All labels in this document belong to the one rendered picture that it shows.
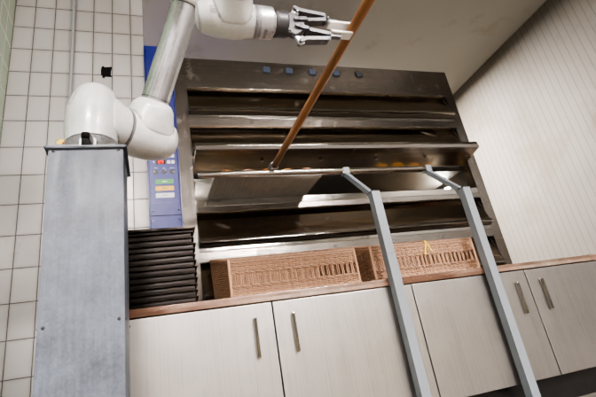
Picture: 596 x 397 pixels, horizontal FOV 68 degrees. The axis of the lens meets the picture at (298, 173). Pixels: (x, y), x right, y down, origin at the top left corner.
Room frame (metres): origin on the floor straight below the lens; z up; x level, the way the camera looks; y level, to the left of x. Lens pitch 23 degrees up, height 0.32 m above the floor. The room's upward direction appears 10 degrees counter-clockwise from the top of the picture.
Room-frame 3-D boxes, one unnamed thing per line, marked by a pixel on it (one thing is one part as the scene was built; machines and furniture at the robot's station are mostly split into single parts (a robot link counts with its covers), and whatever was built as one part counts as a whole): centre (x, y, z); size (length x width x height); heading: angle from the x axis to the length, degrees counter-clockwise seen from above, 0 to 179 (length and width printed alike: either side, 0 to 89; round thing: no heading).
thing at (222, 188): (2.16, 0.20, 1.19); 0.55 x 0.36 x 0.03; 111
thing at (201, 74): (2.49, -0.28, 1.99); 1.80 x 0.08 x 0.21; 111
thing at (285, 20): (0.99, -0.05, 1.19); 0.09 x 0.07 x 0.08; 111
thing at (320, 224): (2.46, -0.29, 1.02); 1.79 x 0.11 x 0.19; 111
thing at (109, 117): (1.22, 0.62, 1.17); 0.18 x 0.16 x 0.22; 148
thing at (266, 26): (0.96, 0.02, 1.19); 0.09 x 0.06 x 0.09; 21
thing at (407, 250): (2.22, -0.41, 0.72); 0.56 x 0.49 x 0.28; 112
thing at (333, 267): (2.01, 0.16, 0.72); 0.56 x 0.49 x 0.28; 111
